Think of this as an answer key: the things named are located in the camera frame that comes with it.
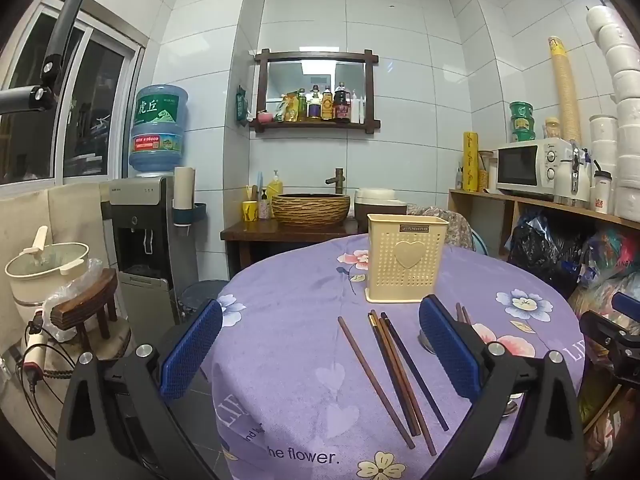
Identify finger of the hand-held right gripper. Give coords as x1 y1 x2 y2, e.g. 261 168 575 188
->
611 291 640 320
579 310 640 388

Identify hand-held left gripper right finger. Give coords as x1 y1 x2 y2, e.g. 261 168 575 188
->
418 294 586 480

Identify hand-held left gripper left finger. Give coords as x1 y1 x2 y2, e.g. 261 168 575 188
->
55 299 224 480

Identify dark blue chopstick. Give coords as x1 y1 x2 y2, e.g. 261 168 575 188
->
380 312 450 432

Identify light brown wooden chopstick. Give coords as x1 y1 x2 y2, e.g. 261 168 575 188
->
374 309 437 456

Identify reddish brown wooden chopstick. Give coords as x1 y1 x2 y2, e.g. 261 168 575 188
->
337 315 417 450

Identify cream perforated cutlery basket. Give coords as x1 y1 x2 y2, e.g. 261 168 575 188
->
365 213 450 304

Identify colourful plastic bags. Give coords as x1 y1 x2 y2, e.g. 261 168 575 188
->
570 227 640 321

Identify dark grey round bin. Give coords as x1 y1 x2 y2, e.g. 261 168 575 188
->
180 280 232 327

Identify black plastic bag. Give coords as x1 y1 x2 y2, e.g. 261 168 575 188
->
505 209 584 297

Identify purple floral tablecloth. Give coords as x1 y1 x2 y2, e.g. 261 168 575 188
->
200 232 588 480

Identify white bottle with black lid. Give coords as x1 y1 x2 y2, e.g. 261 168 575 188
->
592 162 614 214

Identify small dark wooden stool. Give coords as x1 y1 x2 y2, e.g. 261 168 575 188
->
50 268 120 357

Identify grey water dispenser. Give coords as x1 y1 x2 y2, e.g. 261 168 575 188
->
109 176 182 326

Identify patterned cloth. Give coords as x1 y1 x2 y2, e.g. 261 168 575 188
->
407 205 476 252

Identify dark wooden washstand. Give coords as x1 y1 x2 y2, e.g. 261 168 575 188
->
220 219 368 282

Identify clear plastic bag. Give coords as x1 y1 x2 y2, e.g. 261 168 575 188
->
44 259 107 332

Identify dark teal cup holder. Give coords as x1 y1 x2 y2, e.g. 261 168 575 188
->
172 202 207 228

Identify white electric kettle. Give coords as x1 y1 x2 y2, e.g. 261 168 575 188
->
554 146 594 207

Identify white power strip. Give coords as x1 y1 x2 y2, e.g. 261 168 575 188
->
19 310 57 397

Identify white rice cooker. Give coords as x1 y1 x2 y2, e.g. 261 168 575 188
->
354 187 409 221

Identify white pot with glass lid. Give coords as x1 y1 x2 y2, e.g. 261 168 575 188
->
5 225 104 322

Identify white microwave oven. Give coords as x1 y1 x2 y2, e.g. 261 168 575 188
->
495 138 574 201

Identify yellow soap bottle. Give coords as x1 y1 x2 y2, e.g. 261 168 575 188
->
266 170 284 205

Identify brown ribbed wash basin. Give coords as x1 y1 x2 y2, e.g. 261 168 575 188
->
271 193 351 227

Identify beige cloth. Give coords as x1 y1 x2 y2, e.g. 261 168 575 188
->
0 181 109 282

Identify yellow wrapped roll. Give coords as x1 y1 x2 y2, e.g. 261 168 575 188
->
462 131 480 192

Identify stack of white paper cups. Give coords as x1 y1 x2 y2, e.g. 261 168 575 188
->
586 5 640 222

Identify blue water jug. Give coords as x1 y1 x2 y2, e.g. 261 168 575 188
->
128 84 189 177

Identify tall stack of yellow cups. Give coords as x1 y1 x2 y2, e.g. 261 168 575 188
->
547 36 584 144

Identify yellow packet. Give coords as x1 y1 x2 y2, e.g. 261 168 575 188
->
277 96 301 123

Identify sliding window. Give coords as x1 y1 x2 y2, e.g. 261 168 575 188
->
0 4 147 182

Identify dark sauce bottle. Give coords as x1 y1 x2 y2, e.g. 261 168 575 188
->
333 82 351 124

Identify wooden framed mirror shelf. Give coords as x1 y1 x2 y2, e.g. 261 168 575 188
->
253 49 382 134

